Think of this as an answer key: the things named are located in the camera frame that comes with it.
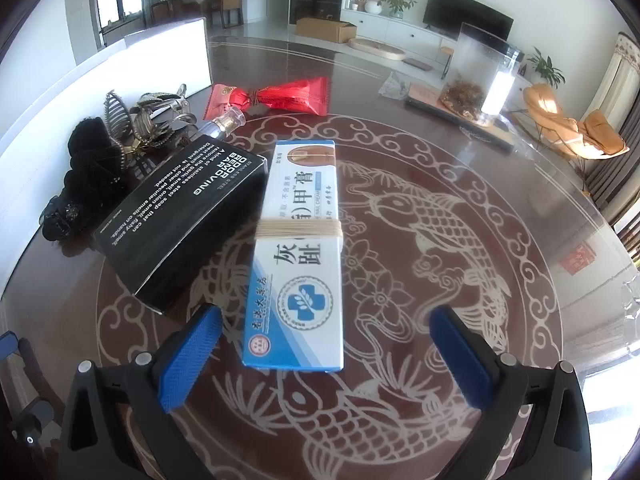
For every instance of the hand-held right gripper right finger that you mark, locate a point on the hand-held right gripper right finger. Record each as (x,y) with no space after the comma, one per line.
(460,355)

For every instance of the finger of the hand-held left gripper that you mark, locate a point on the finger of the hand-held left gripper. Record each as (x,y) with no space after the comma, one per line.
(32,425)
(6,345)

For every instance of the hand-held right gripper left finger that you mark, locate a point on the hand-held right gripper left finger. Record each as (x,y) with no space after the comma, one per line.
(192,360)

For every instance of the blue and white cream box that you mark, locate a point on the blue and white cream box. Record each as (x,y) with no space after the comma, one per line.
(300,270)

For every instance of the black printed box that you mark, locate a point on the black printed box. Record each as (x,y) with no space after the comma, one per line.
(185,220)

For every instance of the gold tube with silver cap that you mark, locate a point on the gold tube with silver cap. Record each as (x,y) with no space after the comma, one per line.
(225,122)

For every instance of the long white cardboard box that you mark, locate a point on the long white cardboard box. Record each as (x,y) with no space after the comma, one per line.
(100,85)

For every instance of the brown patterned desktop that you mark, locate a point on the brown patterned desktop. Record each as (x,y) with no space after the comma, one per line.
(425,200)

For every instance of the clear plastic container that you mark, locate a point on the clear plastic container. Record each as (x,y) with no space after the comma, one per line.
(631,297)

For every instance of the black bead-trimmed hair bow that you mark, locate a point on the black bead-trimmed hair bow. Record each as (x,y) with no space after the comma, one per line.
(95,177)

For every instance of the black velvet scrunchie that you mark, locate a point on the black velvet scrunchie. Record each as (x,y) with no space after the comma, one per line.
(90,137)

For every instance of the silver metal claw clip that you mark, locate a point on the silver metal claw clip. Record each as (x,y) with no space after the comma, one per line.
(167,125)

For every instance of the wooden board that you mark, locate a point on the wooden board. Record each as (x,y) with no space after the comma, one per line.
(430,102)

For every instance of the grey claw hair clip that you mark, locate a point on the grey claw hair clip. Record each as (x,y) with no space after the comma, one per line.
(117,112)

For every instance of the light red snack packet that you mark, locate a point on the light red snack packet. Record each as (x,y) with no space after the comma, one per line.
(225,100)

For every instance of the orange rocking chair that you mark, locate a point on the orange rocking chair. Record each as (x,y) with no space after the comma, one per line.
(595,130)

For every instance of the silver rhinestone hair clip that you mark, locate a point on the silver rhinestone hair clip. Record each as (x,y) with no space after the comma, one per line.
(160,99)

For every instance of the clear plastic wrapper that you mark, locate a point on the clear plastic wrapper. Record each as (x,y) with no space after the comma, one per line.
(395,85)

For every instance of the dark red snack packet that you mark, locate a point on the dark red snack packet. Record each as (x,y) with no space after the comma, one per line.
(295,95)

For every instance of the clear jar with black lid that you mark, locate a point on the clear jar with black lid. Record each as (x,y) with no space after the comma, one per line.
(470,70)

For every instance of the dark flat floor scale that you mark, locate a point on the dark flat floor scale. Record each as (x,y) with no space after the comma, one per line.
(417,64)

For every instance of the leafy potted plant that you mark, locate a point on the leafy potted plant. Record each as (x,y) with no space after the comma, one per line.
(547,67)

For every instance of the wooden bench with metal legs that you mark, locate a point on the wooden bench with metal legs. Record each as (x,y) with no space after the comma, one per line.
(446,52)

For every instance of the oval beige floor bed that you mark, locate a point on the oval beige floor bed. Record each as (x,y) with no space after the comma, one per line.
(377,48)

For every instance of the covered standing air conditioner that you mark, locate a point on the covered standing air conditioner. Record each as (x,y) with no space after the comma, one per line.
(620,75)

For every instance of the white television cabinet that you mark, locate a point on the white television cabinet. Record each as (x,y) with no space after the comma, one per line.
(400,30)

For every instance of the black flat television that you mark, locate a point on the black flat television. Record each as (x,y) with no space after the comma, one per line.
(467,12)

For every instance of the wooden dining table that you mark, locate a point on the wooden dining table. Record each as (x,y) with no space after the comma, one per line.
(185,7)

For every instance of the brown cardboard box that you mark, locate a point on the brown cardboard box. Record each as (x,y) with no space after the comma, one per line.
(322,30)

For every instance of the green potted plant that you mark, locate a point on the green potted plant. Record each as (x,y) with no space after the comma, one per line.
(397,4)

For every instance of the white round vase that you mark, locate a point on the white round vase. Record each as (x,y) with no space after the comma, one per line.
(373,6)

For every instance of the tan-backed dining chair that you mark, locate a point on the tan-backed dining chair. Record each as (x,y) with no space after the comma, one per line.
(232,0)

